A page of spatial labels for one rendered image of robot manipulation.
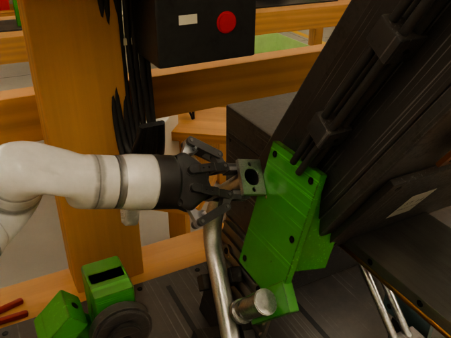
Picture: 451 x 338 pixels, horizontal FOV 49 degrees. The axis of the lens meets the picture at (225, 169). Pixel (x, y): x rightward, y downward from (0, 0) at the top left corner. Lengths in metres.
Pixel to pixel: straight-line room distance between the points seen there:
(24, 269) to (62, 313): 2.00
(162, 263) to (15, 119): 0.43
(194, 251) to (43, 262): 1.59
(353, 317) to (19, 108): 0.71
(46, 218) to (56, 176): 2.38
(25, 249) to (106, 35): 2.02
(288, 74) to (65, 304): 0.72
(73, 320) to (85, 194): 0.15
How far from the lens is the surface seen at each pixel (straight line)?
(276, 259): 0.72
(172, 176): 0.65
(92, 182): 0.62
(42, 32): 0.83
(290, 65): 1.14
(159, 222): 2.79
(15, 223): 0.64
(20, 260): 2.70
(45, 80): 0.85
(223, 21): 0.80
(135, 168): 0.64
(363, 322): 0.98
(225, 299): 0.80
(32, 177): 0.59
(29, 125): 0.97
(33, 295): 1.10
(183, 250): 1.14
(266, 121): 0.87
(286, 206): 0.69
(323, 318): 0.97
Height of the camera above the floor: 1.58
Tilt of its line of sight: 29 degrees down
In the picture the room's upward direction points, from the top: straight up
